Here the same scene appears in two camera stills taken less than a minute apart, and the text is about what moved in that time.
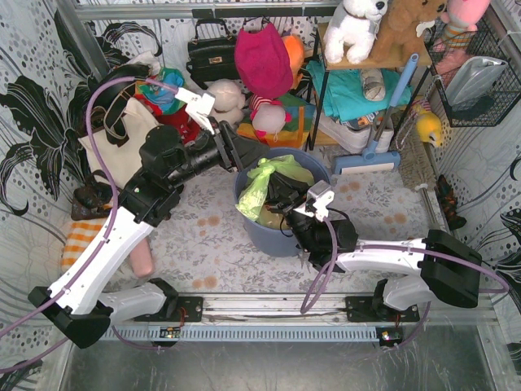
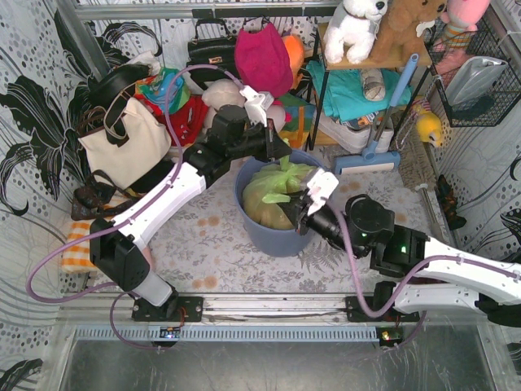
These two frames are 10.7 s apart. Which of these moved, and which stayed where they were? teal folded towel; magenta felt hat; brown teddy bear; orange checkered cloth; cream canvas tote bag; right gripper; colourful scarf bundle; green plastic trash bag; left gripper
Moved: green plastic trash bag; right gripper; left gripper
Stayed: colourful scarf bundle; cream canvas tote bag; teal folded towel; orange checkered cloth; brown teddy bear; magenta felt hat
